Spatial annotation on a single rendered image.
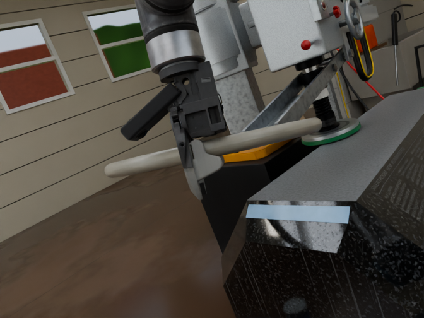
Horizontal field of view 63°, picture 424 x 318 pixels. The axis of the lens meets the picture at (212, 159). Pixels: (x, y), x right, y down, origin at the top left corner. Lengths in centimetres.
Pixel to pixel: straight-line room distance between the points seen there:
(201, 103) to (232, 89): 130
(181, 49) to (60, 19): 704
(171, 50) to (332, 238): 53
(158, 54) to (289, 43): 77
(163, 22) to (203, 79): 10
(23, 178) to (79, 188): 97
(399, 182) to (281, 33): 63
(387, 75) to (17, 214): 583
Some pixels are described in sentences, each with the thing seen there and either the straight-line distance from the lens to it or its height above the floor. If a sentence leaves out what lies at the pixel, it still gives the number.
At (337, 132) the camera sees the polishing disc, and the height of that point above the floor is 84.
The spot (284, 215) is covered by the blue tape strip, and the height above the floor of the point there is 78.
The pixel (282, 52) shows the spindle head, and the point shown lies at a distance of 128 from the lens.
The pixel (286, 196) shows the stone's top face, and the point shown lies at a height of 80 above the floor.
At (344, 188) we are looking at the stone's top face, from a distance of 89.
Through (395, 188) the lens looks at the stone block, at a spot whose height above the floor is 77.
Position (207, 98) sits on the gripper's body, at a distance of 54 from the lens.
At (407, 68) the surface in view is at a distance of 399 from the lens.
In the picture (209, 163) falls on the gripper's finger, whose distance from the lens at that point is 53.
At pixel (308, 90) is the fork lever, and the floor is 102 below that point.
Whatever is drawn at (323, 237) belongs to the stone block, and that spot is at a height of 74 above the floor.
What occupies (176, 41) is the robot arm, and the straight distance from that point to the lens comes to 55.
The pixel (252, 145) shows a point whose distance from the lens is 57.
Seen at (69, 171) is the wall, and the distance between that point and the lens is 691.
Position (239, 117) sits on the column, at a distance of 184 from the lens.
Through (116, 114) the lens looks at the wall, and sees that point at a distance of 739.
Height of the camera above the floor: 115
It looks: 12 degrees down
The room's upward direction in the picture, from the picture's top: 21 degrees counter-clockwise
